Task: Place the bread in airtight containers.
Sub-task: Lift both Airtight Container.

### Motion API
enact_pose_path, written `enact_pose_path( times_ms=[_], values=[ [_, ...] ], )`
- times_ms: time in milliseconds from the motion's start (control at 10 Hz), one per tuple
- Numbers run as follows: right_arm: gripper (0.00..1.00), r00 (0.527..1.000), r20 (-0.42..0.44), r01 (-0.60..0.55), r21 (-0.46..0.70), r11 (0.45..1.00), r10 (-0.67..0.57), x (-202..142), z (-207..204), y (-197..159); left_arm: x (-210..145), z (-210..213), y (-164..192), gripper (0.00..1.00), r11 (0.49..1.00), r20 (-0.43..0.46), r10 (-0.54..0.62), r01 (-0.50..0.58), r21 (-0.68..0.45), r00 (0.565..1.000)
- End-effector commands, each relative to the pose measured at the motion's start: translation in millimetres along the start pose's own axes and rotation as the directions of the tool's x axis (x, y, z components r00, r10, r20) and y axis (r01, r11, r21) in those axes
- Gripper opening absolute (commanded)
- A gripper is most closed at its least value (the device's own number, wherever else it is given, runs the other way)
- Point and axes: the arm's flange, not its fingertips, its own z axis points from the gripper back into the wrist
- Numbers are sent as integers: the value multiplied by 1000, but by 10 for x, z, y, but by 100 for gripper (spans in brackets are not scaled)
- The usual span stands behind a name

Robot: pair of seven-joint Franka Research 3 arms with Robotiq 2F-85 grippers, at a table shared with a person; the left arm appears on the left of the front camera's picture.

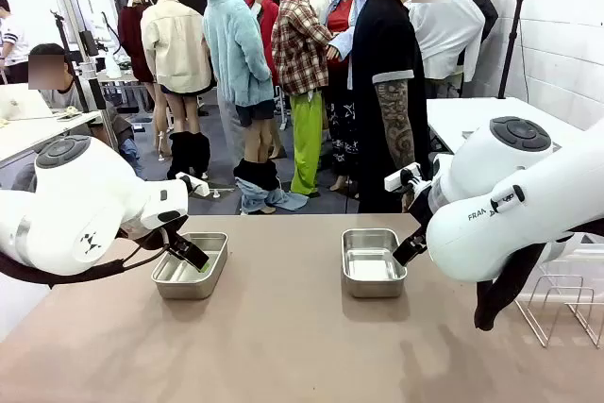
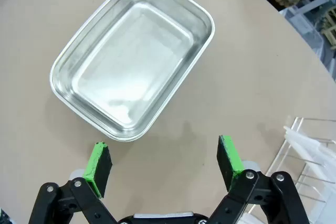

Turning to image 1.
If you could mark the mannequin in cream jacket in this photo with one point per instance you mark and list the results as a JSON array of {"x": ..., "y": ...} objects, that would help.
[{"x": 174, "y": 49}]

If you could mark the mannequin in plaid shirt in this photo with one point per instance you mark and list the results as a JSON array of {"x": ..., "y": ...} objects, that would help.
[{"x": 299, "y": 54}]

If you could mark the white laptop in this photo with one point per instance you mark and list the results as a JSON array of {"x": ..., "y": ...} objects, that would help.
[{"x": 23, "y": 101}]

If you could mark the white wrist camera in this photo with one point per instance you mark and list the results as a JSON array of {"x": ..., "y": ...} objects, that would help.
[
  {"x": 198, "y": 186},
  {"x": 401, "y": 176}
]

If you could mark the mannequin in maroon dress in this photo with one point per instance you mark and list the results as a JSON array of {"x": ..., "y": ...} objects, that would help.
[{"x": 134, "y": 44}]

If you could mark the steel container with croissant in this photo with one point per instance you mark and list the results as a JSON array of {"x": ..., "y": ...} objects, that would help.
[{"x": 189, "y": 275}]

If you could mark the black tripod by brick wall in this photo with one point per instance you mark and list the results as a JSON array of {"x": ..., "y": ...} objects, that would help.
[{"x": 512, "y": 44}]

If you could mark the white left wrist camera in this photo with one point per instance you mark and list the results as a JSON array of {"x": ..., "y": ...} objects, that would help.
[{"x": 198, "y": 186}]

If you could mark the black tripod with boxes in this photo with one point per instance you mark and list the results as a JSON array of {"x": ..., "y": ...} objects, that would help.
[{"x": 71, "y": 58}]

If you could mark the mannequin in red blue shirt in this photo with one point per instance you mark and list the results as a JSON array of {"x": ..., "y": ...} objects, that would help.
[{"x": 342, "y": 105}]

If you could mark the seated person in grey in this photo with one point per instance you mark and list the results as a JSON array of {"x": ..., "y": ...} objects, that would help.
[{"x": 61, "y": 96}]

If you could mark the translucent plastic container lid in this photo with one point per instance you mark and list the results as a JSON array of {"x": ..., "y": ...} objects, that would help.
[{"x": 566, "y": 252}]

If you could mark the mannequin in blue fleece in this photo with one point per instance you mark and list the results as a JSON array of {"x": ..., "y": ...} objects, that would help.
[{"x": 236, "y": 58}]

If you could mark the person's tattooed right forearm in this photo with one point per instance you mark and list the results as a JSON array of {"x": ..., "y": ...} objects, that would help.
[{"x": 396, "y": 124}]

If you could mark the mannequin in white shirt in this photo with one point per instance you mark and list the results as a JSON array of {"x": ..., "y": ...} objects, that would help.
[{"x": 448, "y": 39}]

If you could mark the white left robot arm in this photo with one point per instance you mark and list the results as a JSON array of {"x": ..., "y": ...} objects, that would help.
[{"x": 71, "y": 195}]

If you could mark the mannequin in red jacket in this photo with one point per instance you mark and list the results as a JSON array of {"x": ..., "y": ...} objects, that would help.
[{"x": 268, "y": 25}]

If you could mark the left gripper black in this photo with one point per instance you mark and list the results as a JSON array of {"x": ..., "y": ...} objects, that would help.
[{"x": 150, "y": 239}]

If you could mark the empty steel container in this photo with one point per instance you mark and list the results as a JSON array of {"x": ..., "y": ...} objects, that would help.
[{"x": 373, "y": 271}]

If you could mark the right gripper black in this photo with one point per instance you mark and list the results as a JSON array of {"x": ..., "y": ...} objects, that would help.
[{"x": 420, "y": 205}]

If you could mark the standing person in striped shirt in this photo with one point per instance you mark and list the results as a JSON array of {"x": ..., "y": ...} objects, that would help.
[{"x": 14, "y": 44}]

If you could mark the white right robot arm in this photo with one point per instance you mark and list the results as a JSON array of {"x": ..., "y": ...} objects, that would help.
[{"x": 509, "y": 214}]

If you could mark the person in black T-shirt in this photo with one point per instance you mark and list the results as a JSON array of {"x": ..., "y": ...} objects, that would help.
[{"x": 382, "y": 44}]

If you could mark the white table with laptop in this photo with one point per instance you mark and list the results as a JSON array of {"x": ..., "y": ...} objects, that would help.
[{"x": 38, "y": 131}]

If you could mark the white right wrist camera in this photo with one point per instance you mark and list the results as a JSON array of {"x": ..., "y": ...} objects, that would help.
[{"x": 401, "y": 176}]

